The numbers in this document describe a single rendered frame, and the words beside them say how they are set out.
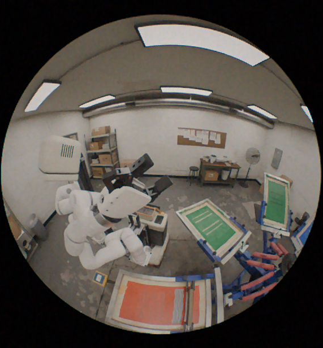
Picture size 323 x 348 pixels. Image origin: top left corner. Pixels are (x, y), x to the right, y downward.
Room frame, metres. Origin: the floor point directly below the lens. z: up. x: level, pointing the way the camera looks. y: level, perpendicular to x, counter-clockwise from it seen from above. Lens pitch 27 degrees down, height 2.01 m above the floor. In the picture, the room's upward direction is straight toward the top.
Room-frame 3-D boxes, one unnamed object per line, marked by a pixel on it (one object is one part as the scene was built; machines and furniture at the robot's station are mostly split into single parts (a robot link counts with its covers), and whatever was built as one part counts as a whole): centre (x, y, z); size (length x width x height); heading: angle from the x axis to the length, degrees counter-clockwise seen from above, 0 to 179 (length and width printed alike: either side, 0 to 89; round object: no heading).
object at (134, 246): (0.27, 0.17, 1.37); 0.13 x 0.10 x 0.16; 41
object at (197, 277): (0.07, -0.26, 0.98); 0.30 x 0.05 x 0.07; 84
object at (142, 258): (0.28, 0.16, 1.21); 0.16 x 0.13 x 0.15; 163
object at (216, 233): (0.54, -0.67, 1.05); 1.08 x 0.61 x 0.23; 24
